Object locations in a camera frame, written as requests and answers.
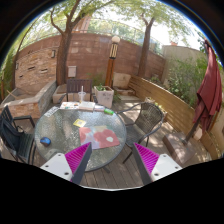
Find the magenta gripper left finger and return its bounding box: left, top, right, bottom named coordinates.
left=41, top=142, right=92, bottom=185

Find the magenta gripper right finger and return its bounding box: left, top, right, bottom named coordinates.
left=133, top=143, right=182, bottom=185

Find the blue computer mouse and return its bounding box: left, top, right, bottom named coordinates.
left=40, top=137, right=51, bottom=146

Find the pink red mouse pad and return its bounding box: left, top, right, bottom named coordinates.
left=79, top=125, right=120, bottom=150

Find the stone umbrella base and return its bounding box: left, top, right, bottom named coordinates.
left=163, top=132, right=195, bottom=165

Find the round glass patio table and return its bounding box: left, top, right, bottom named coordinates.
left=35, top=107, right=126, bottom=172

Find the yellow sticky note pad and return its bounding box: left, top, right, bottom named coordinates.
left=73, top=119, right=86, bottom=127

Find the wicker metal chair right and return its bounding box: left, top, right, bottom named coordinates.
left=116, top=101, right=165, bottom=164

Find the black metal chair left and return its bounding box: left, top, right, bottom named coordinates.
left=0, top=106, right=36, bottom=164

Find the wooden slat fence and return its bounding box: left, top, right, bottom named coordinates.
left=128, top=75, right=221, bottom=160

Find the grey remote keyboard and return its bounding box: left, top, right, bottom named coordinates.
left=44, top=106, right=59, bottom=117

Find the colourful magazine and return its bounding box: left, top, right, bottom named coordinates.
left=60, top=102, right=79, bottom=109

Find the open white book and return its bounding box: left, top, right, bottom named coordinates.
left=79, top=101, right=95, bottom=111

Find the green small object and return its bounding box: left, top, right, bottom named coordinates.
left=104, top=109, right=114, bottom=115

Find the clear plastic cup with straw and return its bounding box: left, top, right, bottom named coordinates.
left=78, top=86, right=86, bottom=103

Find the stone raised planter bed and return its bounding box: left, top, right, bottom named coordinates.
left=0, top=81, right=56, bottom=118

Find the white square planter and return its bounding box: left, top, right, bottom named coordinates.
left=94, top=86, right=114, bottom=108

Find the dark wooden chair far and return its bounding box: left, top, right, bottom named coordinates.
left=58, top=78, right=97, bottom=103

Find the closed red patio umbrella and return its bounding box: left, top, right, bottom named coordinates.
left=182, top=40, right=222, bottom=145

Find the left tree trunk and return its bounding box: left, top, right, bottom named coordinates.
left=50, top=0, right=81, bottom=85

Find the tree trunk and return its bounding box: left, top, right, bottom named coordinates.
left=137, top=13, right=155, bottom=77
left=50, top=0, right=81, bottom=85

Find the right tree trunk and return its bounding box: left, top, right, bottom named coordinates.
left=137, top=13, right=155, bottom=77

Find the wooden lamp post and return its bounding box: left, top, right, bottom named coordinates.
left=105, top=36, right=120, bottom=87

